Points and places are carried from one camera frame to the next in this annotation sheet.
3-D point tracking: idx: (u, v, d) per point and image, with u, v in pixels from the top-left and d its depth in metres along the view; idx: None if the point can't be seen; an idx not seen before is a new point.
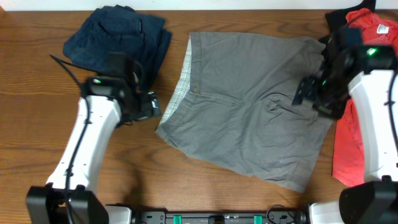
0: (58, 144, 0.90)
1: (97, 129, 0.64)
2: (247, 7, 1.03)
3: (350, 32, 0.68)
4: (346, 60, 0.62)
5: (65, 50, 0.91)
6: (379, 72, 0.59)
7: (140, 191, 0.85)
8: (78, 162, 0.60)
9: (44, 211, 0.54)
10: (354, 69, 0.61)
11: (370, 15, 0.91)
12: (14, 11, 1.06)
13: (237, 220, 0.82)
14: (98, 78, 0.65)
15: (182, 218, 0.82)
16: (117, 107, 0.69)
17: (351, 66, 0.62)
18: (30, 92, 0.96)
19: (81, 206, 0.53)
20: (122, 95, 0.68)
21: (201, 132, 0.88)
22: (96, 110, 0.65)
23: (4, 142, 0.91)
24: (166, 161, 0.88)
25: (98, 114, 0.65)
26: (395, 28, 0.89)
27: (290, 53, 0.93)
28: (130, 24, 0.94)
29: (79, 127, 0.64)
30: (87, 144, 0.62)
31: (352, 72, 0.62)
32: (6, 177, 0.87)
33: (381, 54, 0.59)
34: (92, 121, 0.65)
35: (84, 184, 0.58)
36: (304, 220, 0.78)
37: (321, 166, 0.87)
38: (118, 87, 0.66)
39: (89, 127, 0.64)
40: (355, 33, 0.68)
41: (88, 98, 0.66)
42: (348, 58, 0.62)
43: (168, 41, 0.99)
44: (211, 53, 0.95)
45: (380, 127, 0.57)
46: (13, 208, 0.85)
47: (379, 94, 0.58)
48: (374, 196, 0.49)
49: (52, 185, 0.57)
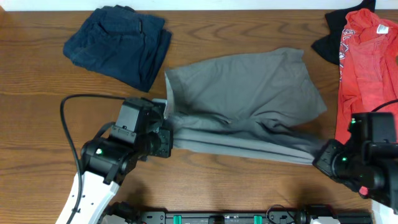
0: (58, 144, 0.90)
1: (85, 221, 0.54)
2: (247, 7, 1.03)
3: (379, 125, 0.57)
4: (375, 178, 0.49)
5: (65, 50, 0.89)
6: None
7: (141, 191, 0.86)
8: None
9: None
10: (386, 189, 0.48)
11: (370, 14, 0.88)
12: (14, 11, 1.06)
13: (237, 220, 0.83)
14: (102, 147, 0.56)
15: (182, 218, 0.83)
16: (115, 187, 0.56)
17: (380, 188, 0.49)
18: (31, 92, 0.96)
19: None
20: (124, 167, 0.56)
21: (202, 145, 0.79)
22: (87, 193, 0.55)
23: (4, 143, 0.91)
24: (166, 162, 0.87)
25: (89, 201, 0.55)
26: (396, 28, 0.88)
27: (271, 68, 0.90)
28: (130, 24, 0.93)
29: (64, 214, 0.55)
30: None
31: (381, 192, 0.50)
32: (6, 177, 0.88)
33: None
34: (81, 209, 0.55)
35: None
36: (304, 220, 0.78)
37: None
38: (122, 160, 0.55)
39: (78, 215, 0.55)
40: (385, 129, 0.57)
41: (83, 175, 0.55)
42: (379, 178, 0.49)
43: (168, 41, 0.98)
44: (193, 87, 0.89)
45: None
46: (14, 208, 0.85)
47: None
48: None
49: None
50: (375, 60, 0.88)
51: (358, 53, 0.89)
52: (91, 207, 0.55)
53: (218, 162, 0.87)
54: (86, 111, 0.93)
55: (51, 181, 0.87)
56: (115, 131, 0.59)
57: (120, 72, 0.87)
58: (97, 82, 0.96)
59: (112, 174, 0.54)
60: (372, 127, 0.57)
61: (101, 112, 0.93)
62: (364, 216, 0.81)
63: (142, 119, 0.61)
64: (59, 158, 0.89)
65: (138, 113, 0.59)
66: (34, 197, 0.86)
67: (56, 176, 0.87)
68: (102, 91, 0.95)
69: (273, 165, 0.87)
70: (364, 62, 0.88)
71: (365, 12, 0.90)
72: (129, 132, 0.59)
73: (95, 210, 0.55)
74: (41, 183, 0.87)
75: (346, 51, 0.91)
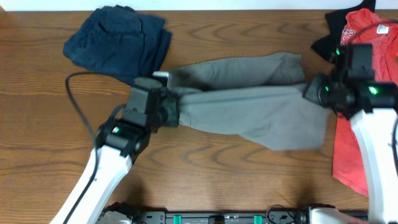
0: (58, 144, 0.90)
1: (101, 190, 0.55)
2: (246, 7, 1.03)
3: (360, 52, 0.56)
4: (348, 97, 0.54)
5: (65, 50, 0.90)
6: (382, 112, 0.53)
7: (141, 191, 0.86)
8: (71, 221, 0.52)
9: None
10: (357, 106, 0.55)
11: (370, 15, 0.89)
12: (14, 11, 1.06)
13: (237, 220, 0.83)
14: (117, 126, 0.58)
15: (182, 218, 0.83)
16: (129, 160, 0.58)
17: (353, 104, 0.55)
18: (31, 92, 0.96)
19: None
20: (137, 147, 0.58)
21: (206, 104, 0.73)
22: (104, 165, 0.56)
23: (4, 143, 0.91)
24: (166, 161, 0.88)
25: (105, 172, 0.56)
26: (396, 28, 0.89)
27: (269, 69, 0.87)
28: (130, 24, 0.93)
29: (81, 183, 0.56)
30: (86, 205, 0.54)
31: (354, 108, 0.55)
32: (6, 177, 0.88)
33: (380, 94, 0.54)
34: (97, 177, 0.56)
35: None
36: (304, 219, 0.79)
37: (322, 166, 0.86)
38: (135, 140, 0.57)
39: (93, 185, 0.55)
40: (368, 55, 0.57)
41: (99, 150, 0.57)
42: (351, 97, 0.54)
43: (168, 42, 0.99)
44: (197, 79, 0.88)
45: (387, 173, 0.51)
46: (13, 208, 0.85)
47: (382, 134, 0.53)
48: None
49: None
50: (376, 60, 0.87)
51: None
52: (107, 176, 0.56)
53: (218, 162, 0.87)
54: None
55: (51, 181, 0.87)
56: (126, 113, 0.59)
57: (120, 72, 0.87)
58: (97, 81, 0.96)
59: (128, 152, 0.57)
60: (352, 56, 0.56)
61: None
62: (364, 216, 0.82)
63: (152, 100, 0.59)
64: (59, 158, 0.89)
65: (147, 96, 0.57)
66: (34, 196, 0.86)
67: (56, 176, 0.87)
68: (102, 91, 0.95)
69: (273, 165, 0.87)
70: None
71: (365, 12, 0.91)
72: (140, 114, 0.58)
73: (110, 182, 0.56)
74: (41, 183, 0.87)
75: None
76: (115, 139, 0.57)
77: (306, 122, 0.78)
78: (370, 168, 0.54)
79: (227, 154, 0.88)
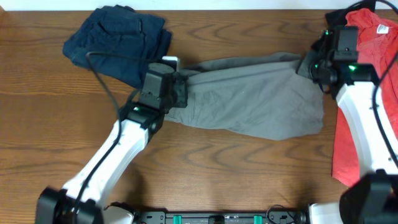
0: (58, 144, 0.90)
1: (122, 154, 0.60)
2: (246, 7, 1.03)
3: (346, 34, 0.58)
4: (331, 77, 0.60)
5: (65, 50, 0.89)
6: (361, 85, 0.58)
7: (141, 191, 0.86)
8: (95, 177, 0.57)
9: (50, 215, 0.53)
10: (339, 86, 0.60)
11: (370, 14, 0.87)
12: (14, 11, 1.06)
13: (237, 220, 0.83)
14: (137, 106, 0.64)
15: (182, 218, 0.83)
16: (147, 134, 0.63)
17: (334, 81, 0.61)
18: (30, 92, 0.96)
19: (88, 221, 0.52)
20: (153, 127, 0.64)
21: (211, 84, 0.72)
22: (127, 134, 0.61)
23: (4, 143, 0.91)
24: (166, 162, 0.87)
25: (127, 139, 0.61)
26: (396, 28, 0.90)
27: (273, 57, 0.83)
28: (130, 24, 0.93)
29: (106, 146, 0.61)
30: (109, 165, 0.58)
31: (336, 84, 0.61)
32: (6, 177, 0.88)
33: (359, 73, 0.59)
34: (120, 142, 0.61)
35: (96, 198, 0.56)
36: (304, 220, 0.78)
37: (321, 166, 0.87)
38: (153, 119, 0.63)
39: (117, 149, 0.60)
40: (352, 37, 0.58)
41: (122, 122, 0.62)
42: (332, 76, 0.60)
43: (168, 42, 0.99)
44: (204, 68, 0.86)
45: (371, 132, 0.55)
46: (13, 208, 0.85)
47: (363, 101, 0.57)
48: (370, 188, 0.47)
49: (66, 191, 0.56)
50: (375, 61, 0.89)
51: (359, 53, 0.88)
52: (129, 143, 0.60)
53: (218, 162, 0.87)
54: (86, 110, 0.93)
55: (51, 181, 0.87)
56: (142, 96, 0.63)
57: (120, 72, 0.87)
58: (97, 82, 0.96)
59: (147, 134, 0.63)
60: (338, 40, 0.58)
61: (101, 111, 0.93)
62: None
63: (165, 83, 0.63)
64: (59, 158, 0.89)
65: (161, 81, 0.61)
66: (34, 197, 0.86)
67: (56, 176, 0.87)
68: (102, 91, 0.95)
69: (273, 165, 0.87)
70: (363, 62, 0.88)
71: (365, 11, 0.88)
72: (155, 98, 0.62)
73: (132, 148, 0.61)
74: (41, 183, 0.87)
75: None
76: (134, 119, 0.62)
77: (306, 103, 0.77)
78: (357, 132, 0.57)
79: (227, 154, 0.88)
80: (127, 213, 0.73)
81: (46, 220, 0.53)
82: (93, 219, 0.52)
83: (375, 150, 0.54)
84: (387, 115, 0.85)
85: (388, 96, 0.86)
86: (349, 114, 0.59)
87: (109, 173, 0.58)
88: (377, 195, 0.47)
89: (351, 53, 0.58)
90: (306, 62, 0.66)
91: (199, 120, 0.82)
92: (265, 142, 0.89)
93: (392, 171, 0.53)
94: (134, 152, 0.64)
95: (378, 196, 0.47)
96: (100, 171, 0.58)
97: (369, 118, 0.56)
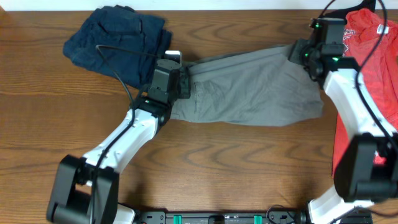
0: (58, 144, 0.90)
1: (137, 134, 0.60)
2: (246, 7, 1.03)
3: (333, 28, 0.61)
4: (317, 69, 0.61)
5: (65, 50, 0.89)
6: (346, 71, 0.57)
7: (141, 191, 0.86)
8: (112, 149, 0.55)
9: (69, 181, 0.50)
10: (325, 76, 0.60)
11: (370, 15, 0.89)
12: (14, 11, 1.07)
13: (237, 220, 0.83)
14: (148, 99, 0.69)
15: (182, 218, 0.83)
16: (157, 125, 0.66)
17: (321, 72, 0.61)
18: (31, 92, 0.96)
19: (107, 186, 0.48)
20: (162, 120, 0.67)
21: (211, 73, 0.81)
22: (142, 118, 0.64)
23: (4, 143, 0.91)
24: (166, 161, 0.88)
25: (141, 123, 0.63)
26: (395, 28, 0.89)
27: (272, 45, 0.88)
28: (130, 24, 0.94)
29: (120, 127, 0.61)
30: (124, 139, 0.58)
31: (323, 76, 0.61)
32: (6, 176, 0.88)
33: (342, 63, 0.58)
34: (135, 125, 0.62)
35: (114, 166, 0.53)
36: (304, 220, 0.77)
37: (321, 166, 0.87)
38: (164, 111, 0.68)
39: (132, 130, 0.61)
40: (338, 32, 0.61)
41: (136, 111, 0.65)
42: (319, 66, 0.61)
43: (168, 42, 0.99)
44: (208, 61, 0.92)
45: (356, 104, 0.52)
46: (13, 208, 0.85)
47: (346, 79, 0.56)
48: (358, 145, 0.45)
49: (86, 160, 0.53)
50: (375, 61, 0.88)
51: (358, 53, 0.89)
52: (142, 126, 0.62)
53: (217, 162, 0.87)
54: (86, 111, 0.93)
55: (51, 181, 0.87)
56: (151, 91, 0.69)
57: (120, 72, 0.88)
58: (97, 82, 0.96)
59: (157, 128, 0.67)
60: (326, 33, 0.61)
61: (101, 112, 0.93)
62: (364, 216, 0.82)
63: (172, 79, 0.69)
64: (59, 158, 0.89)
65: (169, 76, 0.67)
66: (34, 196, 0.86)
67: None
68: (102, 91, 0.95)
69: (273, 165, 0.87)
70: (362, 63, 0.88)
71: (365, 12, 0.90)
72: (163, 92, 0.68)
73: (144, 132, 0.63)
74: (42, 183, 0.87)
75: (346, 51, 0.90)
76: (146, 109, 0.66)
77: (303, 87, 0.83)
78: (344, 113, 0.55)
79: (227, 154, 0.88)
80: (130, 209, 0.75)
81: (64, 185, 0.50)
82: (112, 185, 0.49)
83: (360, 117, 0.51)
84: (387, 115, 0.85)
85: (389, 96, 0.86)
86: (337, 98, 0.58)
87: (124, 149, 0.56)
88: (366, 157, 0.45)
89: (337, 45, 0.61)
90: (298, 50, 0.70)
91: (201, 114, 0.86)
92: (265, 142, 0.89)
93: (378, 134, 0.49)
94: (144, 140, 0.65)
95: (366, 157, 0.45)
96: (117, 144, 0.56)
97: (354, 94, 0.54)
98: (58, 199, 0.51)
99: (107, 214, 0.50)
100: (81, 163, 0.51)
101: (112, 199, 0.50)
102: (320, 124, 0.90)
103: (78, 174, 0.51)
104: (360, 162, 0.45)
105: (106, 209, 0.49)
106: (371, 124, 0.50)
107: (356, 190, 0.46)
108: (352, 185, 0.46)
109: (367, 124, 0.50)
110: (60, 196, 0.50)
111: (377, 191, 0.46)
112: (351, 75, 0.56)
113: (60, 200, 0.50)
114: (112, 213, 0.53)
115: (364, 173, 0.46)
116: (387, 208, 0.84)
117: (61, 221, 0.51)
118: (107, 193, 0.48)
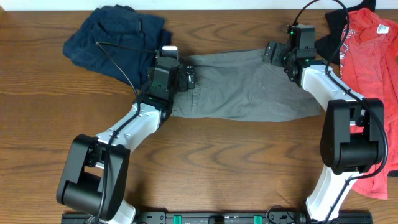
0: (58, 144, 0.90)
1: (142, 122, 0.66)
2: (246, 7, 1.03)
3: (305, 35, 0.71)
4: (293, 71, 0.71)
5: (65, 50, 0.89)
6: (317, 66, 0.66)
7: (141, 191, 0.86)
8: (122, 131, 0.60)
9: (83, 158, 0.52)
10: (300, 74, 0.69)
11: (370, 14, 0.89)
12: (14, 11, 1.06)
13: (237, 220, 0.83)
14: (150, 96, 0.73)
15: (182, 218, 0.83)
16: (159, 118, 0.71)
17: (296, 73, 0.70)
18: (31, 92, 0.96)
19: (119, 160, 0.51)
20: (164, 116, 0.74)
21: (208, 70, 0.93)
22: (147, 109, 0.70)
23: (4, 143, 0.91)
24: (166, 161, 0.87)
25: (146, 114, 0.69)
26: (396, 28, 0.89)
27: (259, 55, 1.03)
28: (130, 24, 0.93)
29: (127, 116, 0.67)
30: (132, 124, 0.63)
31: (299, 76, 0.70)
32: (6, 177, 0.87)
33: (314, 61, 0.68)
34: (141, 114, 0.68)
35: (125, 144, 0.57)
36: (304, 221, 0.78)
37: (321, 165, 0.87)
38: (164, 107, 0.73)
39: (138, 119, 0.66)
40: (311, 37, 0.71)
41: (141, 104, 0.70)
42: (295, 68, 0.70)
43: (168, 41, 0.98)
44: None
45: (326, 83, 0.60)
46: (13, 208, 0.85)
47: (316, 71, 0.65)
48: (333, 110, 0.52)
49: (98, 138, 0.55)
50: (375, 60, 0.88)
51: (359, 53, 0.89)
52: (147, 116, 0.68)
53: (217, 162, 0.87)
54: (86, 110, 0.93)
55: (51, 181, 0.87)
56: (153, 88, 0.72)
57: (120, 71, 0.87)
58: (97, 81, 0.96)
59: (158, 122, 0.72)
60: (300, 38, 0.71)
61: (101, 111, 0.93)
62: (364, 216, 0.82)
63: (171, 76, 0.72)
64: (59, 158, 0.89)
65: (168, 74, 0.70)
66: (33, 196, 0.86)
67: (56, 176, 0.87)
68: (102, 90, 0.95)
69: (273, 165, 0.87)
70: (364, 62, 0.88)
71: (365, 12, 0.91)
72: (163, 89, 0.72)
73: (149, 121, 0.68)
74: (41, 183, 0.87)
75: (346, 51, 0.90)
76: (151, 104, 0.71)
77: (294, 85, 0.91)
78: (319, 99, 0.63)
79: (227, 154, 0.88)
80: (130, 206, 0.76)
81: (78, 163, 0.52)
82: (124, 160, 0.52)
83: (332, 91, 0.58)
84: (388, 115, 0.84)
85: (389, 96, 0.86)
86: (312, 88, 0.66)
87: (133, 131, 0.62)
88: (342, 119, 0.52)
89: (309, 49, 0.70)
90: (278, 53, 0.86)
91: (199, 108, 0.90)
92: (265, 142, 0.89)
93: (350, 99, 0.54)
94: (149, 130, 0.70)
95: (342, 121, 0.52)
96: (127, 127, 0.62)
97: (326, 79, 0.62)
98: (69, 177, 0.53)
99: (118, 188, 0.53)
100: (92, 142, 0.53)
101: (121, 175, 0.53)
102: (320, 123, 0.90)
103: (89, 152, 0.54)
104: (341, 129, 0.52)
105: (117, 183, 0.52)
106: (342, 94, 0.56)
107: (339, 155, 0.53)
108: (337, 150, 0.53)
109: (339, 94, 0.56)
110: (72, 174, 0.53)
111: (360, 156, 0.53)
112: (322, 68, 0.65)
113: (71, 177, 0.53)
114: (122, 190, 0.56)
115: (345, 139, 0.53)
116: (387, 207, 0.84)
117: (70, 200, 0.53)
118: (119, 168, 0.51)
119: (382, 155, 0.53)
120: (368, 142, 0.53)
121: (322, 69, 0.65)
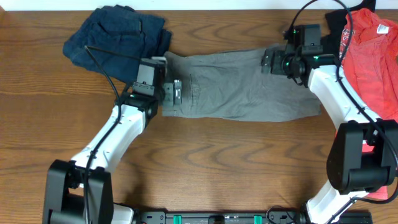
0: (58, 144, 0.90)
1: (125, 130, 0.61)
2: (246, 7, 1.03)
3: (310, 32, 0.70)
4: (300, 68, 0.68)
5: (65, 50, 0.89)
6: (326, 67, 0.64)
7: (141, 191, 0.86)
8: (102, 148, 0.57)
9: (61, 186, 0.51)
10: (308, 73, 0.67)
11: (370, 14, 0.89)
12: (14, 11, 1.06)
13: (237, 220, 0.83)
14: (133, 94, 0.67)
15: (182, 218, 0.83)
16: (144, 119, 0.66)
17: (303, 73, 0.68)
18: (30, 92, 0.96)
19: (99, 186, 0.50)
20: (150, 112, 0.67)
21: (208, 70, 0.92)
22: (128, 114, 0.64)
23: (4, 143, 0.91)
24: (166, 162, 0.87)
25: (127, 119, 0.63)
26: (395, 28, 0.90)
27: None
28: (130, 24, 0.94)
29: (107, 125, 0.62)
30: (112, 137, 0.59)
31: (306, 75, 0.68)
32: (5, 177, 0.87)
33: (323, 59, 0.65)
34: (122, 122, 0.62)
35: (104, 166, 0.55)
36: (305, 221, 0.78)
37: (322, 165, 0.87)
38: (148, 104, 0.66)
39: (118, 127, 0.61)
40: (315, 34, 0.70)
41: (122, 106, 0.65)
42: (301, 66, 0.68)
43: (168, 42, 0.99)
44: None
45: (338, 95, 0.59)
46: (13, 208, 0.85)
47: (326, 73, 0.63)
48: (346, 136, 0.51)
49: (76, 163, 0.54)
50: (375, 61, 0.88)
51: (358, 53, 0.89)
52: (129, 122, 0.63)
53: (217, 162, 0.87)
54: (86, 110, 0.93)
55: None
56: (136, 86, 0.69)
57: (120, 71, 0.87)
58: (97, 81, 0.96)
59: (144, 122, 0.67)
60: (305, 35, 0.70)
61: (101, 111, 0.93)
62: (364, 216, 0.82)
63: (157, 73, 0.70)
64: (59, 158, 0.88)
65: (153, 70, 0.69)
66: (33, 197, 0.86)
67: None
68: (102, 90, 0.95)
69: (273, 165, 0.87)
70: (364, 63, 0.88)
71: (365, 12, 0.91)
72: (149, 86, 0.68)
73: (132, 127, 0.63)
74: (41, 183, 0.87)
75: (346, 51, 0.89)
76: (134, 104, 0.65)
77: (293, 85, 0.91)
78: (329, 106, 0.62)
79: (227, 154, 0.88)
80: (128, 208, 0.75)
81: (57, 191, 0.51)
82: (104, 185, 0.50)
83: (344, 106, 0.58)
84: (387, 115, 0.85)
85: (389, 96, 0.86)
86: (319, 91, 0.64)
87: (114, 144, 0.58)
88: (354, 144, 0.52)
89: (315, 46, 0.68)
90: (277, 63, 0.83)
91: (199, 108, 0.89)
92: (265, 142, 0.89)
93: (363, 121, 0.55)
94: (134, 132, 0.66)
95: (354, 145, 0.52)
96: (106, 143, 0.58)
97: (337, 88, 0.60)
98: (51, 205, 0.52)
99: (104, 208, 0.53)
100: (70, 167, 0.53)
101: (105, 196, 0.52)
102: (320, 123, 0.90)
103: (68, 178, 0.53)
104: (349, 154, 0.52)
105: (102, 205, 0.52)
106: (356, 112, 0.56)
107: (347, 180, 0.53)
108: (346, 175, 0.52)
109: (352, 113, 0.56)
110: (54, 202, 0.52)
111: (369, 179, 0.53)
112: (332, 70, 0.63)
113: (53, 205, 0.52)
114: (111, 207, 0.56)
115: (354, 162, 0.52)
116: (387, 207, 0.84)
117: None
118: (100, 193, 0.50)
119: (391, 180, 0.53)
120: (379, 166, 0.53)
121: (331, 72, 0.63)
